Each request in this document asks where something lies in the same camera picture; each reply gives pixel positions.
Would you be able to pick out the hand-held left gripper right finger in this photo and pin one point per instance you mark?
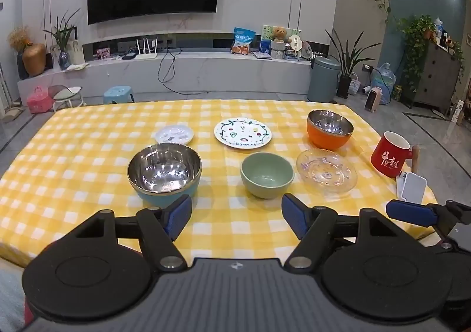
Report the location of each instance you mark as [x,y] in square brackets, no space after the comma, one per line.
[294,215]

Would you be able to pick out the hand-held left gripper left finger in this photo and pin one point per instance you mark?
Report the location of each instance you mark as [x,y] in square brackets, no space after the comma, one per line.
[179,216]

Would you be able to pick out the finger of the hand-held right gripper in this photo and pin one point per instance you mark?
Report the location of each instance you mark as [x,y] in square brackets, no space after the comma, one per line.
[408,211]

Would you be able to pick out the blue steel bowl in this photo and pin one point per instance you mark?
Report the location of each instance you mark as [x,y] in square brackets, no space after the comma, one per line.
[162,170]

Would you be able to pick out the green ceramic bowl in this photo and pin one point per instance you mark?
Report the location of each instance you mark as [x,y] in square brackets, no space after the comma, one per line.
[266,173]

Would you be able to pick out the clear glass plate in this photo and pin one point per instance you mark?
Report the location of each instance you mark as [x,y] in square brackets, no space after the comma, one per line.
[327,172]

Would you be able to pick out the orange steel bowl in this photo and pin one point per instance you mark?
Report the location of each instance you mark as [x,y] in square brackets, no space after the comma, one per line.
[323,138]

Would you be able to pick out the small white sticker plate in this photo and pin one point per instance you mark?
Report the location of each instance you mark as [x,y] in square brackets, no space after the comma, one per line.
[173,134]

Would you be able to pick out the large white painted plate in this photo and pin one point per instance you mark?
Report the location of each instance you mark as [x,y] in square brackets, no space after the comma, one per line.
[243,133]

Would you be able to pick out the red mug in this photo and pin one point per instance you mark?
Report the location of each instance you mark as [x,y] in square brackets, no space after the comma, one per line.
[388,160]

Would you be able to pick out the yellow checkered tablecloth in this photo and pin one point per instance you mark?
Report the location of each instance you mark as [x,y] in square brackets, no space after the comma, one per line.
[92,155]

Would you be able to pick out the small pink heater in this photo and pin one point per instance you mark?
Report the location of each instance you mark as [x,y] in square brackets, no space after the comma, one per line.
[373,100]

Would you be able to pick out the blue water jug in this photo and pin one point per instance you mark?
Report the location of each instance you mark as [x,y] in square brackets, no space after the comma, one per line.
[384,79]

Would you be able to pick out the white woven basket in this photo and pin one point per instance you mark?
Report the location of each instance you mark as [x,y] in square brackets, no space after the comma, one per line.
[355,86]

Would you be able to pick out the grey drawer cabinet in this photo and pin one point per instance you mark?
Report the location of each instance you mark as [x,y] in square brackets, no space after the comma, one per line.
[436,78]

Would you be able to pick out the blue plastic stool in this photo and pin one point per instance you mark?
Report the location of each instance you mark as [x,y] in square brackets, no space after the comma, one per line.
[117,93]

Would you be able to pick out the long-leaf plant in black pot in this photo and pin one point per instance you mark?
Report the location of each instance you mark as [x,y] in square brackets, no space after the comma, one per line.
[344,85]

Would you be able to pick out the grey trash bin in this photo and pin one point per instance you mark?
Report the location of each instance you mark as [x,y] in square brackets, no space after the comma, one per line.
[323,78]

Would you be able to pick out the white marble television console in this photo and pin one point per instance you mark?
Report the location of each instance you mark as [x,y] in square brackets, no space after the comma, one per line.
[220,70]

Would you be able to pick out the white router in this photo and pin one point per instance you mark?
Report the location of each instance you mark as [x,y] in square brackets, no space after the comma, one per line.
[145,56]

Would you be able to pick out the white baby chair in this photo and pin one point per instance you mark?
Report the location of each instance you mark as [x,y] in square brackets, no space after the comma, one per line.
[68,93]

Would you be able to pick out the green ivy plant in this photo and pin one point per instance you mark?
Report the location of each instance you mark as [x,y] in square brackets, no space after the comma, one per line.
[414,44]

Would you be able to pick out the small black box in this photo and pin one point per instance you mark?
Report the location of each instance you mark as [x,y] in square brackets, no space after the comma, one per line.
[129,56]

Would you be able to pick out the small blue box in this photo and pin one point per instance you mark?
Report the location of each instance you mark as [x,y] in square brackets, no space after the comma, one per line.
[265,46]

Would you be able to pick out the white round sign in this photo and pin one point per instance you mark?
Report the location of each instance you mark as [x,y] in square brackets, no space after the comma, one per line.
[295,42]

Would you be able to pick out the teddy bear bouquet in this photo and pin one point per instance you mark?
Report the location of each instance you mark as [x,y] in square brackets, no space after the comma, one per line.
[279,41]

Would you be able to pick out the stack of papers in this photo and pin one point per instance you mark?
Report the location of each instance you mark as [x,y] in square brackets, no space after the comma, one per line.
[78,67]

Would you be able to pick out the blue snack bag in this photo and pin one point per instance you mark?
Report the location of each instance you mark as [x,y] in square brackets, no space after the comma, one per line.
[243,41]

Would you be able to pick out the pink plastic basket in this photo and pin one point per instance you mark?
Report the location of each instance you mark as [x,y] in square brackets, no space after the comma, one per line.
[37,102]

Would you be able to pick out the green printed card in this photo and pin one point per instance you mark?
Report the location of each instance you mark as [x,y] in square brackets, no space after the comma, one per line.
[266,32]

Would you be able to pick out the white paper bag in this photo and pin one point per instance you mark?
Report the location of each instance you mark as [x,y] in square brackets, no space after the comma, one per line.
[77,52]

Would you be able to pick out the green plant in blue vase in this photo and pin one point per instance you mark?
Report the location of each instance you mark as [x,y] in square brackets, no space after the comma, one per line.
[64,57]

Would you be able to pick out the gold vase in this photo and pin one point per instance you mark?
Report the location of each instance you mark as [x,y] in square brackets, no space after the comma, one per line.
[34,59]

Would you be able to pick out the dried flowers in dark vase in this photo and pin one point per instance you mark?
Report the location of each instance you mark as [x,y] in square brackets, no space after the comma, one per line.
[20,39]

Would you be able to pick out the pink photo frame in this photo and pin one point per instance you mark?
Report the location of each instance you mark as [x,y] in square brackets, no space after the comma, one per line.
[103,54]

